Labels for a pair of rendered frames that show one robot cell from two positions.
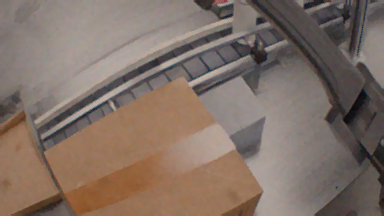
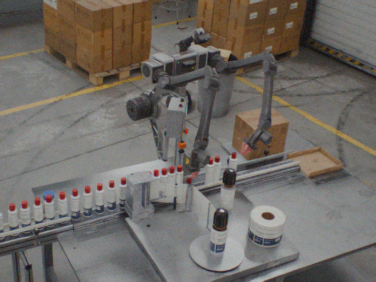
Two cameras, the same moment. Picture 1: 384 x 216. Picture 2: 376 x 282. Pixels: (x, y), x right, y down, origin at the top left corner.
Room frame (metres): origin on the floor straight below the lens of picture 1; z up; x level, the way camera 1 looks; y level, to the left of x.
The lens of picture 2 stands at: (4.32, -0.20, 3.18)
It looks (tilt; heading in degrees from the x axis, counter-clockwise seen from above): 31 degrees down; 184
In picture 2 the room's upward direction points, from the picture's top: 4 degrees clockwise
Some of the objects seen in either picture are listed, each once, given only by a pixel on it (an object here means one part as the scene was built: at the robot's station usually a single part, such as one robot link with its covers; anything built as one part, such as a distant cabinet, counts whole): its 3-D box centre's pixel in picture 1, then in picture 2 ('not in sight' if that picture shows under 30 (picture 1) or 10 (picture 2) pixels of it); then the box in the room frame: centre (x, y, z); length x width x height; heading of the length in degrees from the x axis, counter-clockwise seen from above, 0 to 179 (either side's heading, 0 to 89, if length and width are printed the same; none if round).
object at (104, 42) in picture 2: not in sight; (96, 27); (-2.67, -1.85, 0.45); 1.20 x 0.84 x 0.89; 46
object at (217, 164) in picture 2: not in sight; (215, 170); (0.97, -0.21, 0.98); 0.05 x 0.05 x 0.20
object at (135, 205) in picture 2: not in sight; (139, 194); (1.38, -0.64, 1.01); 0.14 x 0.13 x 0.26; 124
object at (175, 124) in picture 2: not in sight; (177, 117); (1.05, -0.48, 1.38); 0.17 x 0.10 x 0.19; 179
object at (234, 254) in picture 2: not in sight; (216, 252); (1.66, -0.15, 0.89); 0.31 x 0.31 x 0.01
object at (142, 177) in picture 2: not in sight; (140, 177); (1.38, -0.64, 1.14); 0.14 x 0.11 x 0.01; 124
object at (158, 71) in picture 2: not in sight; (160, 76); (0.64, -0.64, 1.45); 0.09 x 0.08 x 0.12; 134
